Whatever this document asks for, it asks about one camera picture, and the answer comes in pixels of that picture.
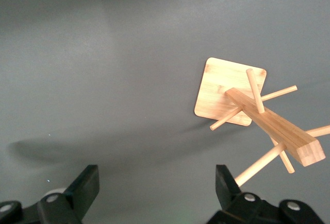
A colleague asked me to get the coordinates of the dark gray table cloth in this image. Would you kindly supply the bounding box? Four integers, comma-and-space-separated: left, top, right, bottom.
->
0, 0, 330, 224

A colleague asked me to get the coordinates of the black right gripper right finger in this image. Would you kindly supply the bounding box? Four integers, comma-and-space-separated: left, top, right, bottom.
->
206, 164, 326, 224

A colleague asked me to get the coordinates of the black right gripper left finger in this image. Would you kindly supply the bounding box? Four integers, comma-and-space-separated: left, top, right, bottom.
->
0, 164, 100, 224

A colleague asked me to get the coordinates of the wooden mug tree rack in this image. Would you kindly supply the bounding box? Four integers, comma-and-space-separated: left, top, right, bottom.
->
193, 57, 330, 186

